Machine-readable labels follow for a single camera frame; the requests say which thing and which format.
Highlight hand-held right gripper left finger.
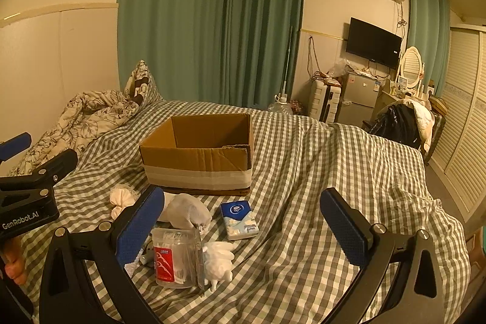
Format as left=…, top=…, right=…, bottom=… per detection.
left=39, top=186, right=166, bottom=324

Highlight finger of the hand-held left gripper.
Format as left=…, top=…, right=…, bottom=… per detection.
left=0, top=148, right=78, bottom=193
left=0, top=132, right=32, bottom=162

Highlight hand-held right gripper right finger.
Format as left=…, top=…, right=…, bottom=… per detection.
left=320, top=188, right=445, bottom=324

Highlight white cloth bundle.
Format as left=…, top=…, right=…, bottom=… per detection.
left=110, top=184, right=147, bottom=220

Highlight clear jar with red label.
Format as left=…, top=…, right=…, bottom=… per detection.
left=151, top=227, right=206, bottom=290

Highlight white plush toy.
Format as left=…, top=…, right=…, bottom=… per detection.
left=157, top=193, right=212, bottom=234

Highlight white winged figurine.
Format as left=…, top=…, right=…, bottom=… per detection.
left=201, top=241, right=236, bottom=297

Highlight cardboard box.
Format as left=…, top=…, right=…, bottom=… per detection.
left=139, top=114, right=254, bottom=194

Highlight blue white tissue pack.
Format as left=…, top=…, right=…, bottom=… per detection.
left=220, top=200, right=259, bottom=241

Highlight person's left hand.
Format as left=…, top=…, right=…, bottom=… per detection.
left=3, top=236, right=28, bottom=281

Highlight floral quilt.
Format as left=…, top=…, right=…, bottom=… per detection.
left=8, top=89, right=141, bottom=176

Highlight brown patterned pillow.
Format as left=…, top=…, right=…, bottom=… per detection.
left=123, top=60, right=152, bottom=106

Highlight small silver fridge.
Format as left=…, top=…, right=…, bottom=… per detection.
left=336, top=71, right=382, bottom=128

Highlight white suitcase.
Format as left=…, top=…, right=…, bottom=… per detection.
left=308, top=79, right=344, bottom=123

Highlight cream padded coat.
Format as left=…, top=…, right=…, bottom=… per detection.
left=395, top=100, right=435, bottom=154

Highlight clear water jug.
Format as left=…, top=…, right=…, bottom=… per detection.
left=268, top=93, right=294, bottom=116

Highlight white dressing table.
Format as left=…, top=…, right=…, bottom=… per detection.
left=380, top=79, right=437, bottom=116

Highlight clear plastic bag on fridge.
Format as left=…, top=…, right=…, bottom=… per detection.
left=327, top=58, right=358, bottom=78

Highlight white louvered wardrobe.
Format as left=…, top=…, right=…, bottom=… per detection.
left=429, top=22, right=486, bottom=224

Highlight thin white pole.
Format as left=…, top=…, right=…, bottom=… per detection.
left=283, top=26, right=295, bottom=97

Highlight white oval mirror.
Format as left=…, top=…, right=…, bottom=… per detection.
left=399, top=47, right=425, bottom=95

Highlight wide green curtain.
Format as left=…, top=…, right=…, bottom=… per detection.
left=117, top=0, right=232, bottom=106

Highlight narrow green curtain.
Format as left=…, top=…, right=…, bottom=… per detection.
left=224, top=0, right=306, bottom=110

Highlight green curtain with eyelets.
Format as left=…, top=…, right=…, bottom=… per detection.
left=406, top=0, right=450, bottom=97

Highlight hanging cables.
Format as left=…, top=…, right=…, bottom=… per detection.
left=307, top=36, right=323, bottom=80

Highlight black wall television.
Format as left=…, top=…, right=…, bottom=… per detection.
left=345, top=17, right=403, bottom=68

